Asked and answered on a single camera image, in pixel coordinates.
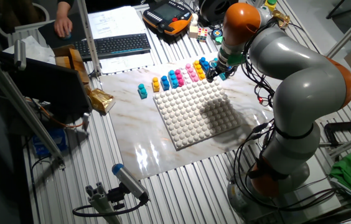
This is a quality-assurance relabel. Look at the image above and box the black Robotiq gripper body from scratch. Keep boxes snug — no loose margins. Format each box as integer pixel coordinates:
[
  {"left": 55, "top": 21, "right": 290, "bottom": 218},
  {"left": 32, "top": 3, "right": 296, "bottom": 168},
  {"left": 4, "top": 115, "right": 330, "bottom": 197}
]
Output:
[{"left": 213, "top": 60, "right": 239, "bottom": 78}]

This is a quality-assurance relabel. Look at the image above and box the teal four-stud block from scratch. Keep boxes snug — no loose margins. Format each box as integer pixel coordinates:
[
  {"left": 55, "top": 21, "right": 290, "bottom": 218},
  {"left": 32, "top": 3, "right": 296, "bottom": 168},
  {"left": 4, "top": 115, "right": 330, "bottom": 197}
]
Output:
[{"left": 211, "top": 57, "right": 231, "bottom": 82}]

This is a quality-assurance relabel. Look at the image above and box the person's bare hand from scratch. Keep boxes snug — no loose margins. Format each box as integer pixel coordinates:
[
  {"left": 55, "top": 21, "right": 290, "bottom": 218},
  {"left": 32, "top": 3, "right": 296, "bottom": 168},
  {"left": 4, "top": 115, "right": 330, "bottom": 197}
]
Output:
[{"left": 53, "top": 14, "right": 74, "bottom": 39}]

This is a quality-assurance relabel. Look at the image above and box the yellow four-stud block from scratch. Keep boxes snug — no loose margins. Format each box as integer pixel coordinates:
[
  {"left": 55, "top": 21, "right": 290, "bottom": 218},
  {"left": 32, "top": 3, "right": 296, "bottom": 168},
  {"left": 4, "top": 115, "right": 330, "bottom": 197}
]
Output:
[{"left": 192, "top": 60, "right": 207, "bottom": 81}]

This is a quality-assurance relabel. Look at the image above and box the dark blue four-stud block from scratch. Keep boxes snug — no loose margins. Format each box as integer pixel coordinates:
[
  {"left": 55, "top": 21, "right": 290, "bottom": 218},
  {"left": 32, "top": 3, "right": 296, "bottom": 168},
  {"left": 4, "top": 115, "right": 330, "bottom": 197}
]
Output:
[{"left": 199, "top": 56, "right": 212, "bottom": 74}]

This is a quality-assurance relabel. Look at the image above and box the pink four-stud block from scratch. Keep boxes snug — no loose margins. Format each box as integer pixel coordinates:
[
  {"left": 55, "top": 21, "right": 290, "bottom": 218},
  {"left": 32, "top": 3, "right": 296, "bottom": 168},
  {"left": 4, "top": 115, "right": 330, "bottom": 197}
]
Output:
[{"left": 185, "top": 63, "right": 200, "bottom": 83}]

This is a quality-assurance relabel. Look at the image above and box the white four-stud block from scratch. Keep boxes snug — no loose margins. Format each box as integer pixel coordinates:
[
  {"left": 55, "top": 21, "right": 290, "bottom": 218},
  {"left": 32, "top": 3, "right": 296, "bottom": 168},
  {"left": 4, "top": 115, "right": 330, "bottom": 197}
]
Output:
[{"left": 180, "top": 67, "right": 193, "bottom": 85}]

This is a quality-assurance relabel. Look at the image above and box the magenta three-stud block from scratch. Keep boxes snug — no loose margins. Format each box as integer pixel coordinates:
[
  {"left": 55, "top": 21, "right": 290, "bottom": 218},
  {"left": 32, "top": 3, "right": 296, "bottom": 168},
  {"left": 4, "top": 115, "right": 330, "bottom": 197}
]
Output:
[{"left": 174, "top": 68, "right": 185, "bottom": 88}]

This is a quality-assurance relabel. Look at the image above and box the light blue three-stud block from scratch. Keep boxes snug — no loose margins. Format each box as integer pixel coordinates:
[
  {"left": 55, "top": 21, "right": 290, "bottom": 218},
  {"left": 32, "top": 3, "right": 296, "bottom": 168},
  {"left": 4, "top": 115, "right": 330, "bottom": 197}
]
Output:
[{"left": 167, "top": 69, "right": 180, "bottom": 90}]

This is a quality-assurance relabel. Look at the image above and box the white studded baseplate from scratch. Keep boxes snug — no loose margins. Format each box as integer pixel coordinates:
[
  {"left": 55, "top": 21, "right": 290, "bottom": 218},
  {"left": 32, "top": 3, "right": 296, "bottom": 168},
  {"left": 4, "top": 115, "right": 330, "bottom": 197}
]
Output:
[{"left": 152, "top": 77, "right": 242, "bottom": 151}]

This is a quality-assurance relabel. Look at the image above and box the Rubik's cube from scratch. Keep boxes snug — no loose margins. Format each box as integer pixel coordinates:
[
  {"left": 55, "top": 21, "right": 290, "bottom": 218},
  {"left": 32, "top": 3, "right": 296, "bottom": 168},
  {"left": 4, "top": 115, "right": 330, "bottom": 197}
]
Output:
[{"left": 196, "top": 27, "right": 209, "bottom": 43}]

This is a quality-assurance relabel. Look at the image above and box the dark blue two-stud block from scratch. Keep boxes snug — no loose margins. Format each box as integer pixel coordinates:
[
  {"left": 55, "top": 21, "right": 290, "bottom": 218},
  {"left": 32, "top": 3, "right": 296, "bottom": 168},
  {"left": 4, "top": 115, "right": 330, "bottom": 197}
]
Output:
[{"left": 160, "top": 75, "right": 171, "bottom": 91}]

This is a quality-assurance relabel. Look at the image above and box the white figure on wood block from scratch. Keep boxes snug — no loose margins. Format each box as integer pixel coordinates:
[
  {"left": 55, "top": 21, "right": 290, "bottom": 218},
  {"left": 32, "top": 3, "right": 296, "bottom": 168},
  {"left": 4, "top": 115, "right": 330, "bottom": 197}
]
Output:
[{"left": 189, "top": 12, "right": 200, "bottom": 39}]

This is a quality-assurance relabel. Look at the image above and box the yellow two-stud block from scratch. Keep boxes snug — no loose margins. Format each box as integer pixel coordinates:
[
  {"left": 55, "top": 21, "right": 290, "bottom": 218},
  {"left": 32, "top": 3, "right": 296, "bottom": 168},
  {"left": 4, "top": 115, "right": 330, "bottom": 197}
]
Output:
[{"left": 151, "top": 77, "right": 161, "bottom": 93}]

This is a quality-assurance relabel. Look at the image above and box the black round spool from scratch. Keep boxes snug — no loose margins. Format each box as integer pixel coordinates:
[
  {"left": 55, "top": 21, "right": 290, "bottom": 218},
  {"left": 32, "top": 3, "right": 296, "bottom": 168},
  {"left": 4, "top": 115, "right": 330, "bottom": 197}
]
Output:
[{"left": 198, "top": 0, "right": 234, "bottom": 27}]

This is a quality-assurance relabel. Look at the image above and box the teal two-stud block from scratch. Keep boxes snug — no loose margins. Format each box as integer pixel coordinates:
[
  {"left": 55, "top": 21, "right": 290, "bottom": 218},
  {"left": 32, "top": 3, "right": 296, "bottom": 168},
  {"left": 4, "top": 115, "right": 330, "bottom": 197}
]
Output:
[{"left": 137, "top": 83, "right": 149, "bottom": 100}]

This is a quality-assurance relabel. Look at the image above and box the orange black teach pendant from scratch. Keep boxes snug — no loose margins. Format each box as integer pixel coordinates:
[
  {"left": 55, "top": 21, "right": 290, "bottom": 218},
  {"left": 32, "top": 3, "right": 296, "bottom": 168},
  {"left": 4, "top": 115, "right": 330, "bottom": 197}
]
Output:
[{"left": 142, "top": 0, "right": 194, "bottom": 36}]

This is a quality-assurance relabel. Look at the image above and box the gold foil wrapped object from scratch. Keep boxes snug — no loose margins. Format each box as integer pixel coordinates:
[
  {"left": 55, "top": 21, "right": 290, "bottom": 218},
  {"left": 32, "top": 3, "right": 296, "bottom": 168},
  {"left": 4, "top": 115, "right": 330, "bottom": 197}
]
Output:
[{"left": 271, "top": 9, "right": 291, "bottom": 29}]

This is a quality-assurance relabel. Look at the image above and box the yellow green toy block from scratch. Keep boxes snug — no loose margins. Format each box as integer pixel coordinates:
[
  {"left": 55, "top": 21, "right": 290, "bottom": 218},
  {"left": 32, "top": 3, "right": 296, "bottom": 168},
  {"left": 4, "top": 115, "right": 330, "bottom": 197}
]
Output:
[{"left": 263, "top": 0, "right": 278, "bottom": 12}]

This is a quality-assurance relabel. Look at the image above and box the marble pattern board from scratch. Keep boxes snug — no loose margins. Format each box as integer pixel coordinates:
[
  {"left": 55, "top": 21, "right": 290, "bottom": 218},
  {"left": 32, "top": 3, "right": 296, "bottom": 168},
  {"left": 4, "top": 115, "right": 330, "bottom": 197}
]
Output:
[{"left": 99, "top": 51, "right": 341, "bottom": 181}]

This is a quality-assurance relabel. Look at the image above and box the black computer keyboard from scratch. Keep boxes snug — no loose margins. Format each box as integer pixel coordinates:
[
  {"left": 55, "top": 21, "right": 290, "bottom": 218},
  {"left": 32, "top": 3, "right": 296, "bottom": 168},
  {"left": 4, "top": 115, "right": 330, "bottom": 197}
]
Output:
[{"left": 72, "top": 32, "right": 152, "bottom": 62}]

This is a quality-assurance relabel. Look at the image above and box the gold foil bag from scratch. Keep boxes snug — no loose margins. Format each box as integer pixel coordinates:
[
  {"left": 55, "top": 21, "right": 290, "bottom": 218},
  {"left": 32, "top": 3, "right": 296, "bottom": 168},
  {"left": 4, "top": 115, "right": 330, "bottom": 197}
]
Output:
[{"left": 87, "top": 88, "right": 116, "bottom": 114}]

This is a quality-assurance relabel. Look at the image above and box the white printed paper sheet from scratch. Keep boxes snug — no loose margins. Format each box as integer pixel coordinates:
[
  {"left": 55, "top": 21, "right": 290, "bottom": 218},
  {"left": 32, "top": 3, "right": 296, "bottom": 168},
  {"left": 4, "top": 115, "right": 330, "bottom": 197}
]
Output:
[{"left": 87, "top": 5, "right": 149, "bottom": 40}]

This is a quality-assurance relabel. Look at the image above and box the black clamp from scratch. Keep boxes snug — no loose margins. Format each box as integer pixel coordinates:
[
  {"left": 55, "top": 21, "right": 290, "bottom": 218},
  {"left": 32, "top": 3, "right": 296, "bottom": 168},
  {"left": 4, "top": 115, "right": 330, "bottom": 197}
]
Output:
[{"left": 323, "top": 120, "right": 351, "bottom": 147}]

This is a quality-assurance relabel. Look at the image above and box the brown cardboard box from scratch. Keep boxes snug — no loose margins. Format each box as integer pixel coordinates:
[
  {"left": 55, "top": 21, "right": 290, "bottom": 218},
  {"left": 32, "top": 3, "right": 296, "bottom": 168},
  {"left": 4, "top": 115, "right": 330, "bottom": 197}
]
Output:
[{"left": 52, "top": 44, "right": 91, "bottom": 85}]

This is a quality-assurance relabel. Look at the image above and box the black monitor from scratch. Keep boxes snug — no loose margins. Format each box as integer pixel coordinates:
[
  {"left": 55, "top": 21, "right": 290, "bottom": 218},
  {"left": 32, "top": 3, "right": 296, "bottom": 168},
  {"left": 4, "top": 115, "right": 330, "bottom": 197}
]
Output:
[{"left": 0, "top": 49, "right": 93, "bottom": 125}]

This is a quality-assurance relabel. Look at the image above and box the black mouse pad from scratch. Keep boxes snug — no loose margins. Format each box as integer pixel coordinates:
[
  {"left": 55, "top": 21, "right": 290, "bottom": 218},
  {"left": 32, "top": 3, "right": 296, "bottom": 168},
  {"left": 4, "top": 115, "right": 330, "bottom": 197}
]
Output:
[{"left": 37, "top": 12, "right": 87, "bottom": 49}]

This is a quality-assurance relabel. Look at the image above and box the blue box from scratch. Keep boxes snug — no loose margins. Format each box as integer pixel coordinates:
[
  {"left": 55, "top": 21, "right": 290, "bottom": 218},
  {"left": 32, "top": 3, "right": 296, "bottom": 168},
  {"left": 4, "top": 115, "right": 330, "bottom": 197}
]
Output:
[{"left": 31, "top": 128, "right": 68, "bottom": 158}]

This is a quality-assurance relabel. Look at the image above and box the white crumpled paper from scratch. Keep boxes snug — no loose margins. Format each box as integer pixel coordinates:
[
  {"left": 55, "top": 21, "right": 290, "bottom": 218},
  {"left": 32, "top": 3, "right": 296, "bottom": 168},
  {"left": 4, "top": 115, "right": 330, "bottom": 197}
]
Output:
[{"left": 2, "top": 35, "right": 57, "bottom": 65}]

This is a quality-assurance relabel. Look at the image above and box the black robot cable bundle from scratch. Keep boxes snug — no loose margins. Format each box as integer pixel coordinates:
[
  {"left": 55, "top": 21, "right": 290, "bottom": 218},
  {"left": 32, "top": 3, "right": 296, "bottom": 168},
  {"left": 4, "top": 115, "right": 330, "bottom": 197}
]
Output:
[{"left": 231, "top": 18, "right": 340, "bottom": 215}]

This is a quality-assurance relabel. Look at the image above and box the upright aluminium profile post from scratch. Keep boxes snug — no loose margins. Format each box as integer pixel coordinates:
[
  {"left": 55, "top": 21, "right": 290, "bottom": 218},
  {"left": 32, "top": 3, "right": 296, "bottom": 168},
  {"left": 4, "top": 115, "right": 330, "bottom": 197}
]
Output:
[{"left": 76, "top": 0, "right": 103, "bottom": 78}]

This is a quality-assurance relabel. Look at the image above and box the silver depth camera blue end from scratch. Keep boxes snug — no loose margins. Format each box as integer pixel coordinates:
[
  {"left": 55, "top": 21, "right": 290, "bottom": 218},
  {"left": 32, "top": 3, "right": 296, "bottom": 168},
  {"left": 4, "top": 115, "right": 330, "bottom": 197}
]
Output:
[{"left": 111, "top": 162, "right": 151, "bottom": 203}]

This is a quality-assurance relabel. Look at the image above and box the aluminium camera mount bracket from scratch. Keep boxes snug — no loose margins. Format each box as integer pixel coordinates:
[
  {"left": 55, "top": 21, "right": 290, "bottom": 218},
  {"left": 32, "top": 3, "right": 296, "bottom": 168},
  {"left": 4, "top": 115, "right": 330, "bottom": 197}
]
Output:
[{"left": 85, "top": 181, "right": 126, "bottom": 224}]

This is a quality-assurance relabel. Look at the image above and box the black camera cable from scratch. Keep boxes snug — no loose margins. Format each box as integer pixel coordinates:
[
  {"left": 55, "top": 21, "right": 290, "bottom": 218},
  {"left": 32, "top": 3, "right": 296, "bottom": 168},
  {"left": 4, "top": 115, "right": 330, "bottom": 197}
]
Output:
[{"left": 72, "top": 198, "right": 149, "bottom": 218}]

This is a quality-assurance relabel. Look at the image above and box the chair with white frame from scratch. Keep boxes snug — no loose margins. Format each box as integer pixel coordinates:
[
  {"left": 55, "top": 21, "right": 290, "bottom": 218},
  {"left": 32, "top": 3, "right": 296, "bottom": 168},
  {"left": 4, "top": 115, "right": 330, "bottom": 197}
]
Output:
[{"left": 0, "top": 0, "right": 51, "bottom": 35}]

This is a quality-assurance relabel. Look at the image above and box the slanted aluminium frame bar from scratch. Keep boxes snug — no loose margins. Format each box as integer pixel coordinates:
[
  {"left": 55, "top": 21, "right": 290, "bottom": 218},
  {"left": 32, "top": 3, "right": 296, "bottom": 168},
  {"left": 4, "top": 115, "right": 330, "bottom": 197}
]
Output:
[{"left": 0, "top": 42, "right": 67, "bottom": 170}]

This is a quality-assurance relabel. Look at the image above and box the grey camera on pole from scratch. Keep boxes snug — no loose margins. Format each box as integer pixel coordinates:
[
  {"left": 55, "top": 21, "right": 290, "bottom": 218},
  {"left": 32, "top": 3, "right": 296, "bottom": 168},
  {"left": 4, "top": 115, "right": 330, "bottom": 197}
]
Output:
[{"left": 13, "top": 39, "right": 27, "bottom": 72}]

